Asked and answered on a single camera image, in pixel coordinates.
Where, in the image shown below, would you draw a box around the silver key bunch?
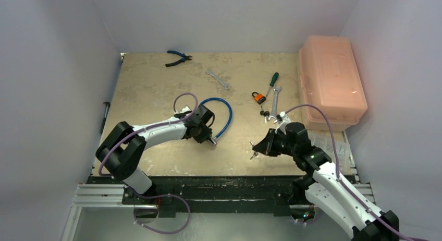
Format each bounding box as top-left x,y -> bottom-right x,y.
249,141 -> 259,160

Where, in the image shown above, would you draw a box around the blue cable lock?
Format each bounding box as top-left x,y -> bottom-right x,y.
200,97 -> 233,146

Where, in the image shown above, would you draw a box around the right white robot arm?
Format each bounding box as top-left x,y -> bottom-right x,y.
252,123 -> 400,240

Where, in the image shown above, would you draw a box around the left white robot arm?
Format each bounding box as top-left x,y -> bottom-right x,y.
95,105 -> 215,204

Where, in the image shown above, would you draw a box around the black padlock keys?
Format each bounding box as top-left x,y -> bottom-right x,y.
260,106 -> 270,123

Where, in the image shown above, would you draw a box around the clear plastic bags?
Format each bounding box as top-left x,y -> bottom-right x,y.
308,130 -> 350,170

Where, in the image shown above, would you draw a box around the orange black padlock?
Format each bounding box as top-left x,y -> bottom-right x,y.
252,92 -> 266,105

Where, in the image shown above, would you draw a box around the large silver wrench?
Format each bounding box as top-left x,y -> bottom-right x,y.
268,87 -> 282,123

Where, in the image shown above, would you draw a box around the small silver wrench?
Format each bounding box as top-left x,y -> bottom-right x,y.
206,69 -> 232,90

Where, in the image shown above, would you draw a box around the orange plastic toolbox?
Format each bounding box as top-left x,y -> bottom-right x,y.
299,35 -> 367,131

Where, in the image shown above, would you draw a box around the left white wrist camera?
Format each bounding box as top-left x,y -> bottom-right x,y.
174,106 -> 192,118

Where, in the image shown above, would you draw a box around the green handled screwdriver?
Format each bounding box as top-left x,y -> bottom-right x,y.
266,72 -> 279,96

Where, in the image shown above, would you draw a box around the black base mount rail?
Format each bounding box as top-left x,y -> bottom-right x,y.
73,175 -> 316,219

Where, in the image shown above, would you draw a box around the blue handled pliers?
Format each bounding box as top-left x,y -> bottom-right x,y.
165,50 -> 193,68

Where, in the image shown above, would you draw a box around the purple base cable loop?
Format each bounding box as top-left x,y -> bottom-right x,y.
133,194 -> 191,236

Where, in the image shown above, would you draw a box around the black handled tool at edge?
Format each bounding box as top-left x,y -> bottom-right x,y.
100,101 -> 111,134

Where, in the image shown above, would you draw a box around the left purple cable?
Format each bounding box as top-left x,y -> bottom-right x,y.
98,93 -> 199,177

